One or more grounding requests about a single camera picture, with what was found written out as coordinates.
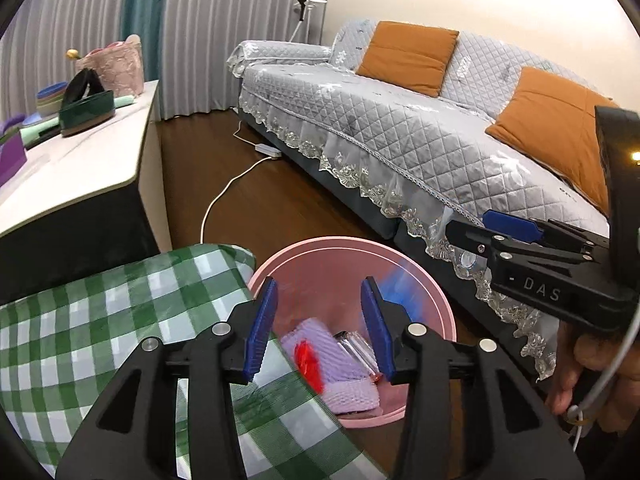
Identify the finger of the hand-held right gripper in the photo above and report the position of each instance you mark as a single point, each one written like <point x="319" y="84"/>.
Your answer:
<point x="470" y="237"/>
<point x="510" y="225"/>

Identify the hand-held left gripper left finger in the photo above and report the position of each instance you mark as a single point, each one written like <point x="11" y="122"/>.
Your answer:
<point x="260" y="330"/>

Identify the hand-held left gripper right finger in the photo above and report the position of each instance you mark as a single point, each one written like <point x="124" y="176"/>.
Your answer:
<point x="375" y="330"/>

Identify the purple foam fruit net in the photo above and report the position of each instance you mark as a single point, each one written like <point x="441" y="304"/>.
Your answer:
<point x="340" y="360"/>

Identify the red plastic bag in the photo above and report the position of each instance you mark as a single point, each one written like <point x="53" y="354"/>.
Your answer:
<point x="307" y="360"/>

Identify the pink trash bin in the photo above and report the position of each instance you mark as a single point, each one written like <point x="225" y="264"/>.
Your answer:
<point x="325" y="270"/>

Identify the person's right hand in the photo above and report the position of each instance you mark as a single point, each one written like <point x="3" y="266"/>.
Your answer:
<point x="595" y="370"/>

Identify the clear plastic wrapper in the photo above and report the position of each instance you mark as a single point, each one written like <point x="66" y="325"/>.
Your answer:
<point x="355" y="347"/>

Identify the orange cushion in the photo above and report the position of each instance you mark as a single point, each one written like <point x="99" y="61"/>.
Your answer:
<point x="550" y="135"/>
<point x="405" y="57"/>

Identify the grey quilted sofa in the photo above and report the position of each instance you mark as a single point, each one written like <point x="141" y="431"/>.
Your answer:
<point x="375" y="125"/>

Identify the white power strip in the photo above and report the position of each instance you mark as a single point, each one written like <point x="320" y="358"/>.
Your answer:
<point x="267" y="151"/>

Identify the green checkered tablecloth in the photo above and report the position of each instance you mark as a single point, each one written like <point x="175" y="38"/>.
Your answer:
<point x="75" y="310"/>

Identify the white top coffee table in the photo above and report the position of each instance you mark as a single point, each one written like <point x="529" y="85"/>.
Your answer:
<point x="90" y="160"/>

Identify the green round tin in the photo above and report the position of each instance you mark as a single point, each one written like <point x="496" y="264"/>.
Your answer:
<point x="85" y="112"/>

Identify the pink lace basket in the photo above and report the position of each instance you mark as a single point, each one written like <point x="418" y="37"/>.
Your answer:
<point x="120" y="70"/>

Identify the mint green tray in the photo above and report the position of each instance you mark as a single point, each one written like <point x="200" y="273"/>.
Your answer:
<point x="37" y="132"/>

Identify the colorful tin box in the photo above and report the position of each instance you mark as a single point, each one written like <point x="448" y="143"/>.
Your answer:
<point x="12" y="160"/>

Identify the blue plate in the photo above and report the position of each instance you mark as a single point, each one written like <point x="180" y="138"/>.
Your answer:
<point x="32" y="120"/>

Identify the grey curtain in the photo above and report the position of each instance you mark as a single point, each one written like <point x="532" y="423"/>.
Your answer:
<point x="65" y="10"/>
<point x="240" y="20"/>

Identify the stack of coloured bowls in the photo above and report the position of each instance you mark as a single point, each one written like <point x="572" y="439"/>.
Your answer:
<point x="50" y="97"/>

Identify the yellow artificial flower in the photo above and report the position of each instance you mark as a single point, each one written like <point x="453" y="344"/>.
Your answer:
<point x="73" y="53"/>

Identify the teal curtain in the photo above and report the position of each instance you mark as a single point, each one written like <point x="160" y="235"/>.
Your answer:
<point x="147" y="0"/>

